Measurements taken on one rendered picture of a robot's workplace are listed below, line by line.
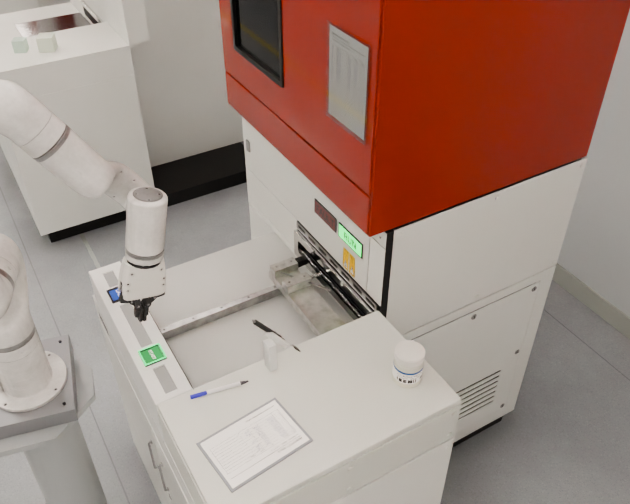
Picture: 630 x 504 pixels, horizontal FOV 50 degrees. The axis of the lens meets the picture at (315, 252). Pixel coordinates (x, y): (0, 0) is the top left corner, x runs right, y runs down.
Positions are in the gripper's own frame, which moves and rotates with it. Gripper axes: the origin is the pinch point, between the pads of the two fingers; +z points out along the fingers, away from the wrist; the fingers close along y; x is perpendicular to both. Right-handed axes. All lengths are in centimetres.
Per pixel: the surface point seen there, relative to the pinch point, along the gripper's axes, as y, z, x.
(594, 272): -221, 48, -19
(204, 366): -19.6, 26.0, -2.3
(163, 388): -2.4, 15.8, 10.9
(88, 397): 10.0, 32.4, -7.9
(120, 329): 0.4, 15.9, -12.9
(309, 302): -52, 13, -4
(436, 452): -58, 21, 50
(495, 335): -115, 27, 16
